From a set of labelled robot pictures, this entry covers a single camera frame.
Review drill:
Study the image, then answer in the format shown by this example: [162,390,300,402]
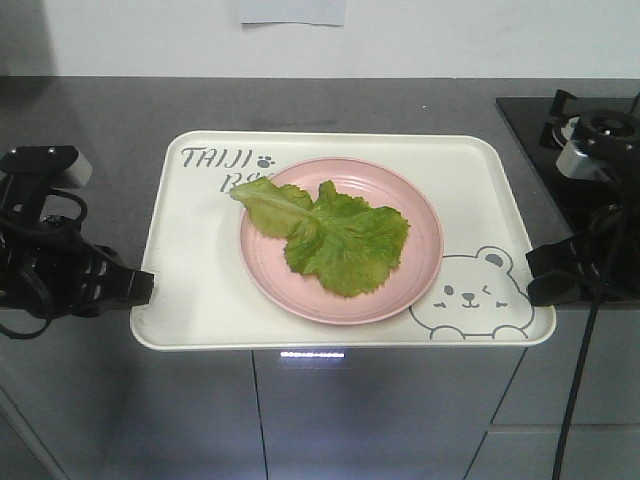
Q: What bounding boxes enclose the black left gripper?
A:
[1,218,154,319]

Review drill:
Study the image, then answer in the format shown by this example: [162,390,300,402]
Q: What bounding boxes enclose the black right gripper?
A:
[525,164,639,306]

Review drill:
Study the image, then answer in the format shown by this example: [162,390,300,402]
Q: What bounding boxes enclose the white bear serving tray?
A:
[130,131,556,351]

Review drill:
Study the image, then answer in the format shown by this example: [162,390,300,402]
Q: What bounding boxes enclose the pink round plate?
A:
[230,158,444,325]

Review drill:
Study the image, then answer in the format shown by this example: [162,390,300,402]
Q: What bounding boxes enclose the green lettuce leaf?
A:
[230,177,410,298]

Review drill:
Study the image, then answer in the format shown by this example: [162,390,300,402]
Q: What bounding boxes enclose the grey cabinet door left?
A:
[1,312,266,479]

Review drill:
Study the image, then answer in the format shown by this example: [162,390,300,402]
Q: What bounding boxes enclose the black gas cooktop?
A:
[497,89,639,232]

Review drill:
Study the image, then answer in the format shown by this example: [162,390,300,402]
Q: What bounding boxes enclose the black gas burner grate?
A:
[539,89,639,150]

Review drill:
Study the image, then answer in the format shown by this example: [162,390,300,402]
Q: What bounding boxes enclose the grey cabinet drawers right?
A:
[465,309,639,479]

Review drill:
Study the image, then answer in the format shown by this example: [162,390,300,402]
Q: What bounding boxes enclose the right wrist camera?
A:
[556,136,639,183]

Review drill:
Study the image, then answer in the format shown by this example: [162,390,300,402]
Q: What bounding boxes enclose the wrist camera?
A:
[1,145,93,213]
[556,136,639,183]

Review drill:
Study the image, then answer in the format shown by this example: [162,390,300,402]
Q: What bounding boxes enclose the black left camera cable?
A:
[0,187,109,341]

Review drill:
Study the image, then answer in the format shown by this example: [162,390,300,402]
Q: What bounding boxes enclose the black camera cable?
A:
[0,187,109,341]
[551,169,632,480]

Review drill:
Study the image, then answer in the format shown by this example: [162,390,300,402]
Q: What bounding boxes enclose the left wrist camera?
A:
[1,145,93,213]

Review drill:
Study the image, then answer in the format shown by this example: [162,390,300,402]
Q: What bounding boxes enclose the black right camera cable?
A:
[551,169,632,480]

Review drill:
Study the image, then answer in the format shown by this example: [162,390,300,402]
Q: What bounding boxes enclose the white paper on wall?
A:
[237,0,347,26]

